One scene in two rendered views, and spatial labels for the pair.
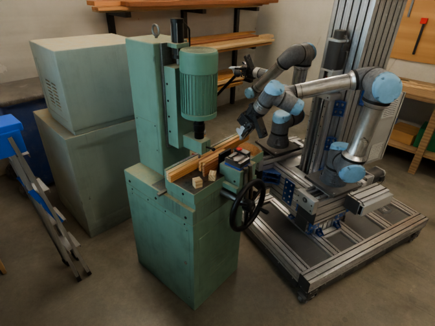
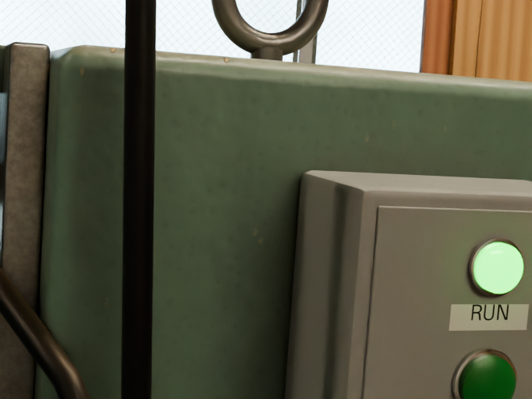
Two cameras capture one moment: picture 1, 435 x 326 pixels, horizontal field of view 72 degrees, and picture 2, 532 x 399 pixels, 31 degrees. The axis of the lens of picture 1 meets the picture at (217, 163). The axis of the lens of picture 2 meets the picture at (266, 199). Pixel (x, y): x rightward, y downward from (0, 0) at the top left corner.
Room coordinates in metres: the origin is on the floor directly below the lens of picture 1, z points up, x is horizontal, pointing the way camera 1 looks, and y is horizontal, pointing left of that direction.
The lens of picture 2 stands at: (1.82, -0.08, 1.51)
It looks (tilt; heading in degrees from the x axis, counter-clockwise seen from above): 6 degrees down; 122
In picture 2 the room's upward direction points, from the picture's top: 4 degrees clockwise
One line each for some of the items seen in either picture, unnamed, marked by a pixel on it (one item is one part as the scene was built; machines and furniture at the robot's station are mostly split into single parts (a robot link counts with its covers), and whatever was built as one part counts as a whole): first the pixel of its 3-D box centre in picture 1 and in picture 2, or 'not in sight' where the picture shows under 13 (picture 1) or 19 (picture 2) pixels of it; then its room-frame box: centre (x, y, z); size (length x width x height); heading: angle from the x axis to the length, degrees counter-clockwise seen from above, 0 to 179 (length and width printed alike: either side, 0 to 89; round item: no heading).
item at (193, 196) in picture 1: (224, 171); not in sight; (1.38, -0.04, 0.87); 0.61 x 0.30 x 0.06; 140
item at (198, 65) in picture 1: (199, 84); not in sight; (1.38, 0.10, 1.35); 0.18 x 0.18 x 0.31
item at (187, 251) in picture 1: (186, 229); not in sight; (1.46, 0.19, 0.36); 0.58 x 0.45 x 0.71; 50
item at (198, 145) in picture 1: (197, 143); not in sight; (1.40, 0.11, 1.03); 0.14 x 0.07 x 0.09; 50
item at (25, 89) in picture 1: (35, 136); not in sight; (2.49, 1.72, 0.48); 0.64 x 0.54 x 0.97; 138
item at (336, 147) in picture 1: (340, 154); not in sight; (1.40, -0.66, 0.98); 0.13 x 0.12 x 0.14; 0
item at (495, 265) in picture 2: not in sight; (499, 267); (1.72, 0.23, 1.46); 0.02 x 0.01 x 0.02; 50
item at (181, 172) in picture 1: (213, 154); not in sight; (1.48, 0.02, 0.92); 0.67 x 0.02 x 0.04; 140
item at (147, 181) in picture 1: (184, 178); not in sight; (1.46, 0.19, 0.76); 0.57 x 0.45 x 0.09; 50
